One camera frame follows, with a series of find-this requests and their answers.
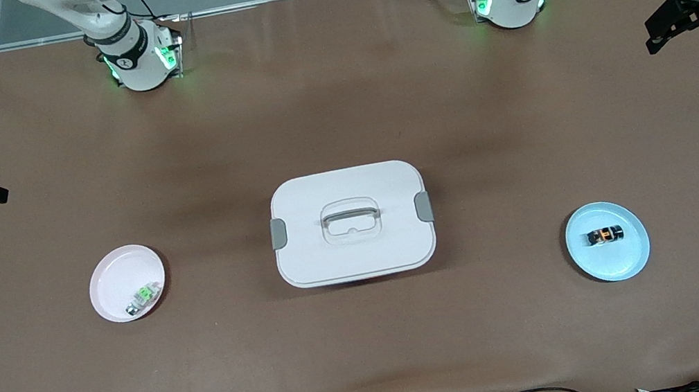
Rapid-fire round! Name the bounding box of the grey box latch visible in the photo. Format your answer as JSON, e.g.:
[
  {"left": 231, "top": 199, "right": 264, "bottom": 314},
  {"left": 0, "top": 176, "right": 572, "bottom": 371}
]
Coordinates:
[
  {"left": 268, "top": 217, "right": 290, "bottom": 251},
  {"left": 413, "top": 190, "right": 435, "bottom": 224}
]

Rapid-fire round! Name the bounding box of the orange and black switch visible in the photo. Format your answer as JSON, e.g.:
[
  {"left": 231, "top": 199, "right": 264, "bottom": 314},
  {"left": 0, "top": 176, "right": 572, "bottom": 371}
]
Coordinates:
[{"left": 584, "top": 224, "right": 627, "bottom": 249}]

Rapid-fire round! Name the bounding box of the white lidded storage box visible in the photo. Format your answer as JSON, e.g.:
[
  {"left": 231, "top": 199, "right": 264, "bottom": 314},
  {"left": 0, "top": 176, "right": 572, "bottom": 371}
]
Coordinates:
[{"left": 263, "top": 155, "right": 442, "bottom": 294}]

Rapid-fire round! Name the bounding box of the light blue round plate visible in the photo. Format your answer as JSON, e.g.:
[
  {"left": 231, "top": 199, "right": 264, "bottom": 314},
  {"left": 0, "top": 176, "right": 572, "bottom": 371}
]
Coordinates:
[{"left": 560, "top": 195, "right": 655, "bottom": 289}]

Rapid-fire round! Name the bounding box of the pink round plate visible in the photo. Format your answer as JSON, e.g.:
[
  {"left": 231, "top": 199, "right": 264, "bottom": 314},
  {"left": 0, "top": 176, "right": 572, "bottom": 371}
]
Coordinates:
[{"left": 83, "top": 240, "right": 172, "bottom": 328}]

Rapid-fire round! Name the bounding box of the grey box lid handle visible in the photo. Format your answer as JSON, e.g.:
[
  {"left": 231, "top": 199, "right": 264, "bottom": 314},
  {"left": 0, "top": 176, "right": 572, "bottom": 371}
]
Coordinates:
[{"left": 319, "top": 196, "right": 383, "bottom": 230}]

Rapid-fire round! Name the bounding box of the green and white switch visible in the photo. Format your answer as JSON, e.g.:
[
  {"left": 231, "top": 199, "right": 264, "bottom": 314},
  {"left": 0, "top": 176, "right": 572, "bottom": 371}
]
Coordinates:
[{"left": 121, "top": 281, "right": 165, "bottom": 318}]

